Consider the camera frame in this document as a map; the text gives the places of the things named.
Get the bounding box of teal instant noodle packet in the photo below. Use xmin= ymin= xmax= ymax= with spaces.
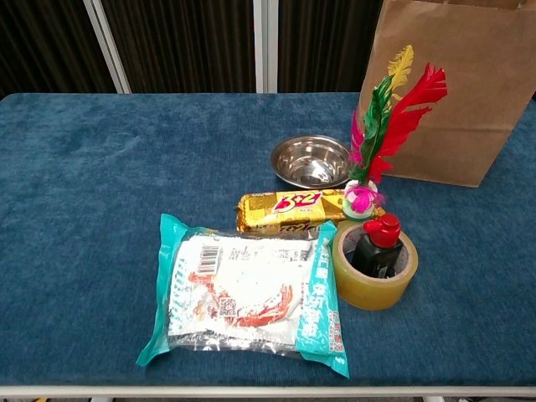
xmin=137 ymin=212 xmax=351 ymax=380

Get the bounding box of blue velvet tablecloth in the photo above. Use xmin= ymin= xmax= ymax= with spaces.
xmin=0 ymin=92 xmax=536 ymax=389

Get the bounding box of brown tape roll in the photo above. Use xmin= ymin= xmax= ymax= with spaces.
xmin=332 ymin=220 xmax=420 ymax=312

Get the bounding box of colourful feather shuttlecock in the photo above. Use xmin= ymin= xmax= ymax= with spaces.
xmin=343 ymin=44 xmax=448 ymax=223

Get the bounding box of black bottle with red cap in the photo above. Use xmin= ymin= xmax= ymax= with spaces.
xmin=350 ymin=213 xmax=403 ymax=280

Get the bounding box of dark pleated curtain panel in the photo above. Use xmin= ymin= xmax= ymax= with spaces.
xmin=101 ymin=0 xmax=256 ymax=94
xmin=0 ymin=0 xmax=118 ymax=101
xmin=277 ymin=0 xmax=384 ymax=94

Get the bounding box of stainless steel bowl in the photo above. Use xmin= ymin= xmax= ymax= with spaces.
xmin=270 ymin=134 xmax=355 ymax=189

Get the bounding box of white partition frame post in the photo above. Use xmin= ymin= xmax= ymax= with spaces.
xmin=82 ymin=0 xmax=132 ymax=94
xmin=252 ymin=0 xmax=280 ymax=94

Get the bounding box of brown paper shopping bag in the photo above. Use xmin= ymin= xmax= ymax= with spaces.
xmin=358 ymin=0 xmax=536 ymax=188

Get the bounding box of gold biscuit pack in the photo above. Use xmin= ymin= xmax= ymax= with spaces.
xmin=236 ymin=188 xmax=386 ymax=235

